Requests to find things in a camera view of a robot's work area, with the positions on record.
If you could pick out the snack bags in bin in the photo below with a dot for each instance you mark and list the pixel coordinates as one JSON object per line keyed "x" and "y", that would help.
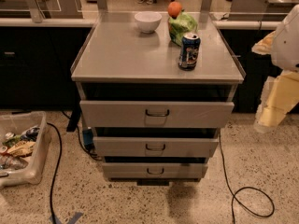
{"x": 17, "y": 147}

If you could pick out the orange fruit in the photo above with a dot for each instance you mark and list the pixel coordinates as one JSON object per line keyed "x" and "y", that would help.
{"x": 174, "y": 9}

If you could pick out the grey drawer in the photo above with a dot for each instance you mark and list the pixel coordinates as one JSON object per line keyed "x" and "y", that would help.
{"x": 154, "y": 170}
{"x": 155, "y": 147}
{"x": 137, "y": 114}

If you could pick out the grey desk right background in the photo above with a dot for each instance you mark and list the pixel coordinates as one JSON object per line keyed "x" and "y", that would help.
{"x": 260, "y": 10}

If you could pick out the grey bottom drawer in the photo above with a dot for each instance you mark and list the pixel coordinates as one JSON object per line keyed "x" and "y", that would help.
{"x": 154, "y": 170}

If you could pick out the white bowl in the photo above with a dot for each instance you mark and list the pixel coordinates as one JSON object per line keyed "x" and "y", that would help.
{"x": 148, "y": 21}

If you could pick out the grey drawer cabinet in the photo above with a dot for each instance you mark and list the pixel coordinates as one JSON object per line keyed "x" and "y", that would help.
{"x": 119, "y": 63}

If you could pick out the blue tape on floor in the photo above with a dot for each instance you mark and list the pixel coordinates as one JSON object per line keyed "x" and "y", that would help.
{"x": 72, "y": 220}

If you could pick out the clear plastic bin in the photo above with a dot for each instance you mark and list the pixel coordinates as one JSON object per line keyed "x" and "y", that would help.
{"x": 32, "y": 173}

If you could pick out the blue soda can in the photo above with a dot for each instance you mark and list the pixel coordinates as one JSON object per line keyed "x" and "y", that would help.
{"x": 189, "y": 51}

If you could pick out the blue power adapter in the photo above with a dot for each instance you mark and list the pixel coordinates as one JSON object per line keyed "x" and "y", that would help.
{"x": 87, "y": 135}

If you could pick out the grey desk background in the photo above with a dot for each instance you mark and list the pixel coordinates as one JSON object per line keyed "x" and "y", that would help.
{"x": 50, "y": 9}
{"x": 260, "y": 10}

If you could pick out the grey top drawer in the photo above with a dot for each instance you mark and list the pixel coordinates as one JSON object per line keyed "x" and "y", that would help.
{"x": 137, "y": 114}

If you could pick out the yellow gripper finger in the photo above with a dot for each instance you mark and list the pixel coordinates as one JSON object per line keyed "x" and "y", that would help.
{"x": 279, "y": 96}
{"x": 263, "y": 47}

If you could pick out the white counter rail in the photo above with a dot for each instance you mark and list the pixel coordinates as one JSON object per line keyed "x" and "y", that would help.
{"x": 27, "y": 22}

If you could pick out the grey middle drawer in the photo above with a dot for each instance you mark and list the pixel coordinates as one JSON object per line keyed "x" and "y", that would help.
{"x": 155, "y": 147}

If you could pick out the grey desk left background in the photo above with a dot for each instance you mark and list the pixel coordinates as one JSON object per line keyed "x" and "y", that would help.
{"x": 50, "y": 9}

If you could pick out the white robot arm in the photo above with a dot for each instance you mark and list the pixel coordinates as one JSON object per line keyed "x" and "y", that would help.
{"x": 285, "y": 47}

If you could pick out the green chip bag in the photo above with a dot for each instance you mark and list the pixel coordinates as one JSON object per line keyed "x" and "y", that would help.
{"x": 181, "y": 25}

